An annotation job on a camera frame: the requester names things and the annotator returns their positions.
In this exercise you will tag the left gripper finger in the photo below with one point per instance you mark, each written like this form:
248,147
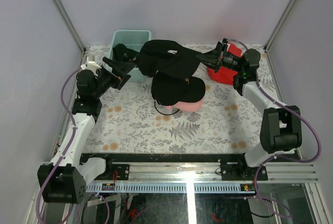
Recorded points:
122,81
119,68

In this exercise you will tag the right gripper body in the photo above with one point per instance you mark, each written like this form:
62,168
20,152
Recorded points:
229,61

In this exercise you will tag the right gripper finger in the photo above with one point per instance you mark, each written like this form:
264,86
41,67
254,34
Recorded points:
215,66
213,55

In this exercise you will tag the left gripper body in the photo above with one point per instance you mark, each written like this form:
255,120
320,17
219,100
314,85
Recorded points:
107,80

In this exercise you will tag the red cloth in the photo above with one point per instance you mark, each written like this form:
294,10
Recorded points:
224,75

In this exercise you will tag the teal plastic bin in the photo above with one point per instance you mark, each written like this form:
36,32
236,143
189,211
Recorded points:
132,39

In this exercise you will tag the black wire hat stand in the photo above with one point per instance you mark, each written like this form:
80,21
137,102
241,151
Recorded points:
165,110

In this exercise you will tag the black cap gold logo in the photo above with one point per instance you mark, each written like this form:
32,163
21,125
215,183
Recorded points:
168,91

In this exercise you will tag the pink baseball cap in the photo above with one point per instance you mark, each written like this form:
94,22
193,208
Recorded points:
187,106

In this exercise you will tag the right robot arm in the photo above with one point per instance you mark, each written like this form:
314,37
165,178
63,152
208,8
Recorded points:
280,130

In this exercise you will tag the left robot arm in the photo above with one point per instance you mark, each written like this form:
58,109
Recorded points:
64,179

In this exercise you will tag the floral table mat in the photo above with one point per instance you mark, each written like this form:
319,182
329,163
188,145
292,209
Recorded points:
129,123

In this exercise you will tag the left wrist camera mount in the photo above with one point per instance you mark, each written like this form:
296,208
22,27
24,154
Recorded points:
91,64

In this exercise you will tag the left corner aluminium post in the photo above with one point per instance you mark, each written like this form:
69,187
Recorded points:
69,25

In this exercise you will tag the corner aluminium post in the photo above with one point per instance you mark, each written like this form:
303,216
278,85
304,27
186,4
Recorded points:
69,25
288,9

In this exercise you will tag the right corner aluminium post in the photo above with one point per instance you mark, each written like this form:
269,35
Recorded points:
288,9

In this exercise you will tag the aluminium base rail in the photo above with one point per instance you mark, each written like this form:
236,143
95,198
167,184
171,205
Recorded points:
280,172

